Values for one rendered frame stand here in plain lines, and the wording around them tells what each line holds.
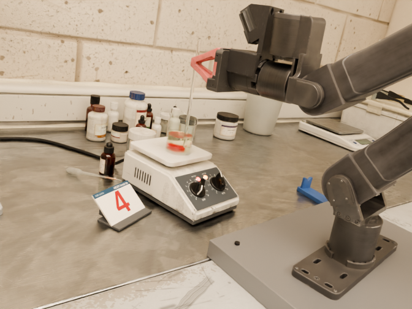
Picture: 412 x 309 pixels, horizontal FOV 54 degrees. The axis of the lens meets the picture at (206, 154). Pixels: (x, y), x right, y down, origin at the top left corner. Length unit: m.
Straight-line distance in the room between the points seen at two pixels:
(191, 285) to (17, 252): 0.24
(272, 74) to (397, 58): 0.18
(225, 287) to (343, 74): 0.32
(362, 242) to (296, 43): 0.29
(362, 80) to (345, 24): 1.33
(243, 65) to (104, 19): 0.60
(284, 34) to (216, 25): 0.77
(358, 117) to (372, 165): 1.20
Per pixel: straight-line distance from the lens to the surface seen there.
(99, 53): 1.17
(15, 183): 0.80
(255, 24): 0.65
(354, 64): 0.55
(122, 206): 0.70
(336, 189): 0.56
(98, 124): 1.03
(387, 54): 0.54
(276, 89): 0.61
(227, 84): 0.66
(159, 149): 0.77
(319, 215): 0.75
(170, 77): 1.29
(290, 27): 0.60
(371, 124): 1.72
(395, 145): 0.55
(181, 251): 0.63
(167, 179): 0.72
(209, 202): 0.72
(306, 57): 0.60
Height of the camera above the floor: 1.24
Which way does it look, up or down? 18 degrees down
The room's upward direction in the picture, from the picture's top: 11 degrees clockwise
